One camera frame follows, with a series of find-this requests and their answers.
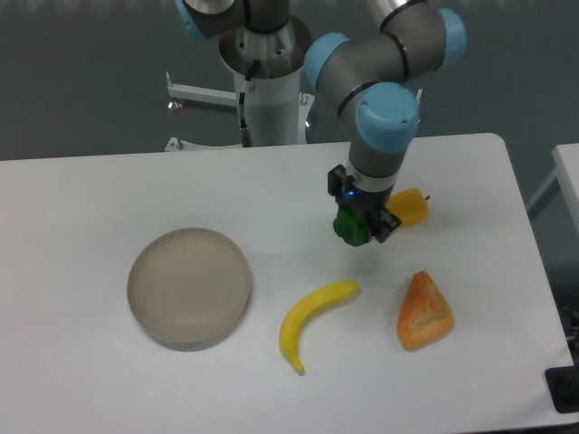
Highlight black clamp at table edge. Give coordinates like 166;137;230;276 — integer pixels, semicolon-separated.
545;364;578;414

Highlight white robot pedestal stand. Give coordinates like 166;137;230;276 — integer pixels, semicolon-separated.
163;13;424;153

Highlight yellow bell pepper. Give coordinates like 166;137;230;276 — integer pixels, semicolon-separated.
386;188;430;227

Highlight black cable on pedestal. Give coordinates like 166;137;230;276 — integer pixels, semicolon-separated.
239;59;261;148

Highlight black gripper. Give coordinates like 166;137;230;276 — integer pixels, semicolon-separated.
327;165;402;243

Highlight green bell pepper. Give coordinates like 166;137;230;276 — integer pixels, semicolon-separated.
332;205;375;247

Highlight white side table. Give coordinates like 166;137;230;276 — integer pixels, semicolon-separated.
525;143;579;229

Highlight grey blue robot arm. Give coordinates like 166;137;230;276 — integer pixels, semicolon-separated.
176;1;467;247

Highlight beige round plate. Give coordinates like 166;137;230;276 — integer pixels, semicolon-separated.
127;228;252;351

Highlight orange triangular pastry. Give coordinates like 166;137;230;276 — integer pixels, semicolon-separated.
396;270;455;352

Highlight yellow banana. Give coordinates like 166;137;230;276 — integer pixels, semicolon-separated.
279;279;360;375

